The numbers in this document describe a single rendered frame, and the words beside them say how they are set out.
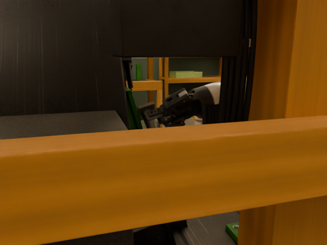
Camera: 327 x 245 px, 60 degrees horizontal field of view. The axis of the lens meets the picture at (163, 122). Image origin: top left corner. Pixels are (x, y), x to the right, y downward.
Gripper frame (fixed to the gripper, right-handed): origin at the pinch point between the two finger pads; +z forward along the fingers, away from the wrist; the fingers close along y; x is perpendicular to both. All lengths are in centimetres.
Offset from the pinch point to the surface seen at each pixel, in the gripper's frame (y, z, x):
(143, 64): -412, -111, -378
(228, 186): 27.3, 1.0, 26.8
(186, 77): -407, -183, -307
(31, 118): 12.7, 23.1, -0.6
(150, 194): 29.2, 9.2, 25.1
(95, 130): 18.3, 12.8, 9.3
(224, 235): -20.7, -8.6, 27.6
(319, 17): 33.9, -17.1, 13.7
